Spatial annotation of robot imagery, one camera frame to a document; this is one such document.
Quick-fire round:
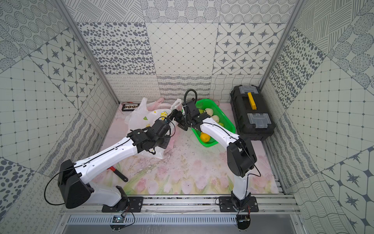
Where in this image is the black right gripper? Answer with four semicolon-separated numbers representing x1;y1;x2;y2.
167;109;191;131

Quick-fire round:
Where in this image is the yellow pear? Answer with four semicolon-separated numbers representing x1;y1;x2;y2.
200;133;211;143

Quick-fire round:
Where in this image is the white lemon print bag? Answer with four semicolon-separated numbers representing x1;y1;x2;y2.
125;97;182;159

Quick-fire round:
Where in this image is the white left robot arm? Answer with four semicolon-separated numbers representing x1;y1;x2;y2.
57;118;173;212

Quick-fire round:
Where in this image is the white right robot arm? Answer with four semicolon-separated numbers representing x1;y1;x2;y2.
178;99;257;203

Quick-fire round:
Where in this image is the white pear top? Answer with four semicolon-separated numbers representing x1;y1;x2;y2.
205;108;214;117

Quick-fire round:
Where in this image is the green plastic basket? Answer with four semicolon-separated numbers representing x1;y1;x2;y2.
192;99;236;148

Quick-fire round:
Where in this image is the pink patterned plastic bag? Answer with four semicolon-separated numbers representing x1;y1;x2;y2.
146;97;182;114

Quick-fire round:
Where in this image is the black small tray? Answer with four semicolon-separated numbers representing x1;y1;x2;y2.
121;102;140;112

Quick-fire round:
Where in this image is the floral pink table mat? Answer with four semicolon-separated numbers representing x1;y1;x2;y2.
93;106;280;195

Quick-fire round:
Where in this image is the black plastic toolbox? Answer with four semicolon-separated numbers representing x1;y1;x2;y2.
230;85;276;141

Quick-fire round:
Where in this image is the red handled tool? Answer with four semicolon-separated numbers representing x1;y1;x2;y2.
109;166;128;182

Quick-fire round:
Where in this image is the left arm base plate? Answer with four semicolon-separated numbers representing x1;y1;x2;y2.
101;197;144;213

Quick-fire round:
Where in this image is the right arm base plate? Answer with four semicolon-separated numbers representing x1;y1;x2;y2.
218;196;259;213

